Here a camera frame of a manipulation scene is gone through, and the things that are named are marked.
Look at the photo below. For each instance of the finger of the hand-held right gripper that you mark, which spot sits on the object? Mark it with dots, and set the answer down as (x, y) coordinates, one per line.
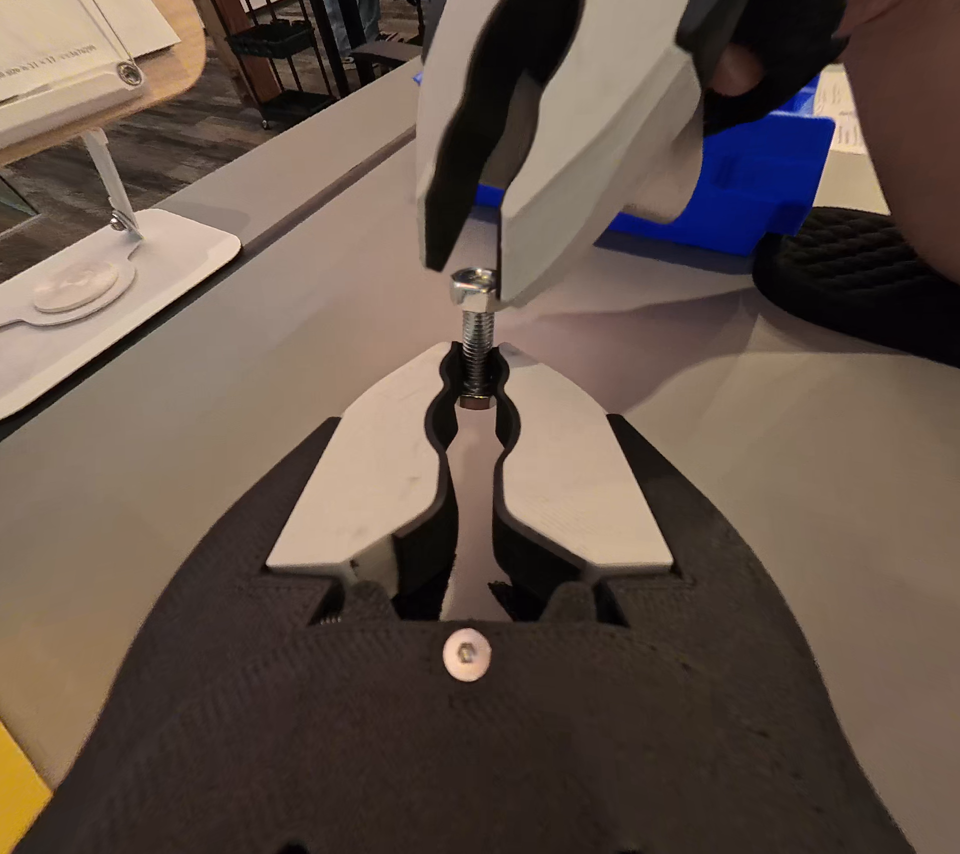
(615, 82)
(457, 29)

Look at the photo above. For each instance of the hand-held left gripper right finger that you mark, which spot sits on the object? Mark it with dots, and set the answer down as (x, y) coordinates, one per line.
(585, 487)

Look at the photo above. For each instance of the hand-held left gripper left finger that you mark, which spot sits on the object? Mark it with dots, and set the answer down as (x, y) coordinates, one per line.
(360, 479)

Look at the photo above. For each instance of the blue plastic bin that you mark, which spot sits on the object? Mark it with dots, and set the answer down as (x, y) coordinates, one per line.
(750, 179)

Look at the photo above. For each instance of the silver hex bolt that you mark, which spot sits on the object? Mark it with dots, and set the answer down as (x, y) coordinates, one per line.
(474, 337)

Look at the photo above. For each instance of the yellow plastic bin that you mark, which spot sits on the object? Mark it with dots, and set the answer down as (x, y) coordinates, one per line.
(19, 779)

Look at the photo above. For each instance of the black mesh elbow pad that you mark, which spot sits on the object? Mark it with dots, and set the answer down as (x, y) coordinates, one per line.
(847, 284)

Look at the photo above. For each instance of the white printed paper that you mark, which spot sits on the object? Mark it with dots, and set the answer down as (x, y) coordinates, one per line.
(844, 112)

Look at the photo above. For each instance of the black rolling cart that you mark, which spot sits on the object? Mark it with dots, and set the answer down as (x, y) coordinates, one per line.
(262, 37)

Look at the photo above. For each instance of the white document stand with instructions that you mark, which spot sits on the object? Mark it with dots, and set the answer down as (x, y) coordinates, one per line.
(172, 254)

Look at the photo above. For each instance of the printed instruction sheet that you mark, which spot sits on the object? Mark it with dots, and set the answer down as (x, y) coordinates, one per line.
(45, 7)

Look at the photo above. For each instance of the wooden support post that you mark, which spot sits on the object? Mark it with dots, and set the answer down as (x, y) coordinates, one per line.
(217, 7)

